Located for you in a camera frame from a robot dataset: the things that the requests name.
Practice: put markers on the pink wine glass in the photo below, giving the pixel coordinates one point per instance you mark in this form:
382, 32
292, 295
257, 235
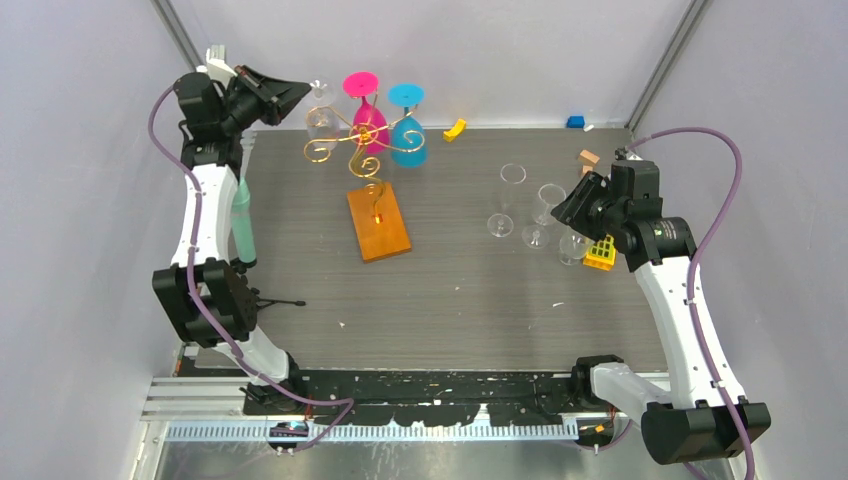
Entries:
368, 109

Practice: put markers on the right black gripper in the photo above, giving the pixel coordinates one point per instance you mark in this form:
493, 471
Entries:
573, 210

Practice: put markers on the orange wooden rack base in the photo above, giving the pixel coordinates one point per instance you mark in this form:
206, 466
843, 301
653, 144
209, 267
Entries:
378, 223

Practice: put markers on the colourful toy brick building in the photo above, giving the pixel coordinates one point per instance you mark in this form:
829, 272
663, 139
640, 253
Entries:
601, 255

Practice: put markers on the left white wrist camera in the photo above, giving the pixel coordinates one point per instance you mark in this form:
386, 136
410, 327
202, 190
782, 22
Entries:
215, 66

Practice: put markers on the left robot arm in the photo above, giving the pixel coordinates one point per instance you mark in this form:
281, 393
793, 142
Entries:
204, 291

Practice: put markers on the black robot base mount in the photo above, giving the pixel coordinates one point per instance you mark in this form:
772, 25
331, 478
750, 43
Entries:
325, 405

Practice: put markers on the blue wine glass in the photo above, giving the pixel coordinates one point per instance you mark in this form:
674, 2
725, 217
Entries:
405, 132

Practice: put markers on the yellow toy block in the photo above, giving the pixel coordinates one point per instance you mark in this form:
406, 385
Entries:
455, 131

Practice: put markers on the clear ribbed wine glass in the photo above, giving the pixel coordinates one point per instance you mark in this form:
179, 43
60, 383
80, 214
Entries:
536, 235

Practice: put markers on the small black tripod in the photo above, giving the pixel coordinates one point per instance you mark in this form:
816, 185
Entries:
263, 303

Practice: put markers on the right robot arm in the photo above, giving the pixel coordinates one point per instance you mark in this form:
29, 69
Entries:
704, 414

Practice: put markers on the mint green cup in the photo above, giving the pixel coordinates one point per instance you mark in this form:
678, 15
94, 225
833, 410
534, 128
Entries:
241, 224

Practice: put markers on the gold wire wine glass rack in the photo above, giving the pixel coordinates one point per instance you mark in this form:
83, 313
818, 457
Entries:
361, 165

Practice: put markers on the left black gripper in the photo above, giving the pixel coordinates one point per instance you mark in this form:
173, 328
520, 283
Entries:
275, 97

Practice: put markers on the clear flute glass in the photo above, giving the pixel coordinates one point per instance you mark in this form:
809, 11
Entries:
511, 176

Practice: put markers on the blue toy block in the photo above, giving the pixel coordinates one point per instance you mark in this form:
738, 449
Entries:
576, 122

